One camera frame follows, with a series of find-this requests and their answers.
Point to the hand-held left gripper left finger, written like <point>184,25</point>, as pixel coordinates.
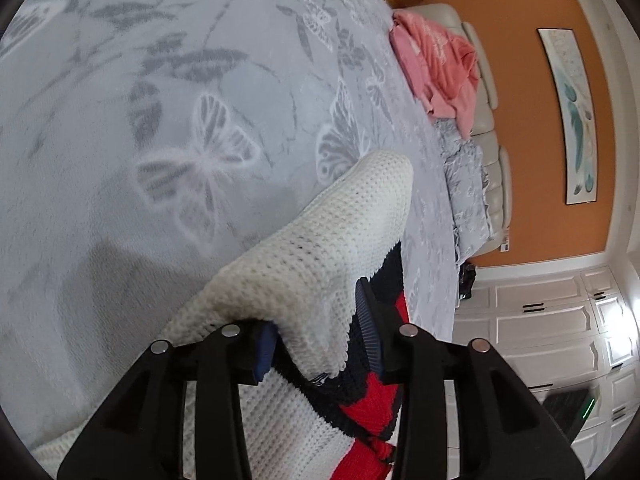
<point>263,352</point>

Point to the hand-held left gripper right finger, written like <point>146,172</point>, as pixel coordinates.
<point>369,325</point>

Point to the white knit sweater red navy stripes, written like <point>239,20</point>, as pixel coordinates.
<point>320,270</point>

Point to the black object beside bed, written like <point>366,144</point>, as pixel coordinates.
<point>468,280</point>

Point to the grey quilted pillow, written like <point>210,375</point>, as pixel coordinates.
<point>467,195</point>

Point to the white panelled wardrobe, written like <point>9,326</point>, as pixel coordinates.
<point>545,325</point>

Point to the black device with green light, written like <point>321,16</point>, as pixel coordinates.
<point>567,407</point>

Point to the beige padded headboard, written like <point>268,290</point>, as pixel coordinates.
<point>487,125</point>

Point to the grey butterfly print blanket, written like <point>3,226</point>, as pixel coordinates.
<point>200,110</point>

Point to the pink garment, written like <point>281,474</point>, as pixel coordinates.
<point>440,67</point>

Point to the framed feather wall picture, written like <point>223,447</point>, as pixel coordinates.
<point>574,110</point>

